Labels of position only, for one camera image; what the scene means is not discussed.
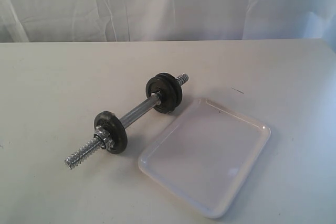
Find black far-end weight plate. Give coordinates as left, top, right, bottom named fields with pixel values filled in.
left=94, top=111, right=128, bottom=154

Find chrome star collar nut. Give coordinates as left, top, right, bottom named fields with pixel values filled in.
left=94, top=125, right=114, bottom=150

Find chrome threaded dumbbell bar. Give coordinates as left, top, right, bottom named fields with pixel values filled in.
left=65, top=74, right=189, bottom=169

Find white rectangular plastic tray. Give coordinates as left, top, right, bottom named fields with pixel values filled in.
left=138, top=98, right=271, bottom=219

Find white backdrop curtain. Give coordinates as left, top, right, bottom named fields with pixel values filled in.
left=1, top=0, right=335, bottom=46

